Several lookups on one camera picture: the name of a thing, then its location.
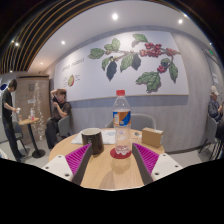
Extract dark mug with cream interior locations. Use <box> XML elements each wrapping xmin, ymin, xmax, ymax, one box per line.
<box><xmin>80</xmin><ymin>127</ymin><xmax>105</xmax><ymax>155</ymax></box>

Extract round wooden cafe table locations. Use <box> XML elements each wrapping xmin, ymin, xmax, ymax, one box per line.
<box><xmin>18</xmin><ymin>117</ymin><xmax>47</xmax><ymax>159</ymax></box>

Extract flat round red coaster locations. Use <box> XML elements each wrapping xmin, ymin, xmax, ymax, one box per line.
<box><xmin>109</xmin><ymin>147</ymin><xmax>133</xmax><ymax>160</ymax></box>

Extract small cardboard box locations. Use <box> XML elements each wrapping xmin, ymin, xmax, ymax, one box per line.
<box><xmin>141</xmin><ymin>127</ymin><xmax>165</xmax><ymax>149</ymax></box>

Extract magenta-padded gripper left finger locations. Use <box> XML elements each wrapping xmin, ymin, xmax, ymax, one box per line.
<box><xmin>41</xmin><ymin>143</ymin><xmax>94</xmax><ymax>186</ymax></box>

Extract person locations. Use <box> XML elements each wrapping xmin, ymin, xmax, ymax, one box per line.
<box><xmin>207</xmin><ymin>85</ymin><xmax>224</xmax><ymax>141</ymax></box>
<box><xmin>1</xmin><ymin>78</ymin><xmax>26</xmax><ymax>163</ymax></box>
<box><xmin>44</xmin><ymin>88</ymin><xmax>72</xmax><ymax>150</ymax></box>

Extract coffee branch wall mural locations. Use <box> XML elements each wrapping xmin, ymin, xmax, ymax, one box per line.
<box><xmin>53</xmin><ymin>30</ymin><xmax>190</xmax><ymax>103</ymax></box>

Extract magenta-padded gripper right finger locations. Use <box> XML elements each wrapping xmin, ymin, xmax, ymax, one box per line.
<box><xmin>131</xmin><ymin>142</ymin><xmax>184</xmax><ymax>186</ymax></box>

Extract clear red-capped drink bottle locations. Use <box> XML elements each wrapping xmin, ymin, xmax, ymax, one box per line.
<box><xmin>112</xmin><ymin>89</ymin><xmax>132</xmax><ymax>156</ymax></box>

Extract recessed ceiling lights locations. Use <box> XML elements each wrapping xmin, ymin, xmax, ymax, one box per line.
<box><xmin>11</xmin><ymin>12</ymin><xmax>188</xmax><ymax>48</ymax></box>

